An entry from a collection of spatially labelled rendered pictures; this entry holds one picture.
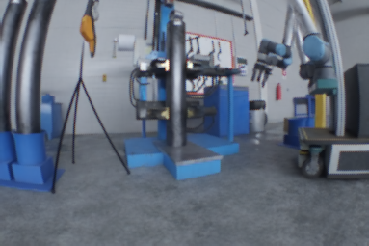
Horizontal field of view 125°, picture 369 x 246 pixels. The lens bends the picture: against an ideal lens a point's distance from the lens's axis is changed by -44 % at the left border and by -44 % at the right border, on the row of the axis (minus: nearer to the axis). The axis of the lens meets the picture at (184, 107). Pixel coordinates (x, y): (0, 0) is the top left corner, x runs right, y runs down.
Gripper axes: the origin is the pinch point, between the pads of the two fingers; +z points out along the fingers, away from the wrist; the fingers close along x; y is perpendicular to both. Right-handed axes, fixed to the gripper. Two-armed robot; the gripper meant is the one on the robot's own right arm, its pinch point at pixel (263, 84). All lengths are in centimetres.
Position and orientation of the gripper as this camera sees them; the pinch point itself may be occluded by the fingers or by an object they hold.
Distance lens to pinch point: 176.5
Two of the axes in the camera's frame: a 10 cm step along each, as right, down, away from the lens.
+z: -4.0, 9.1, 0.9
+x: 4.5, 1.1, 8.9
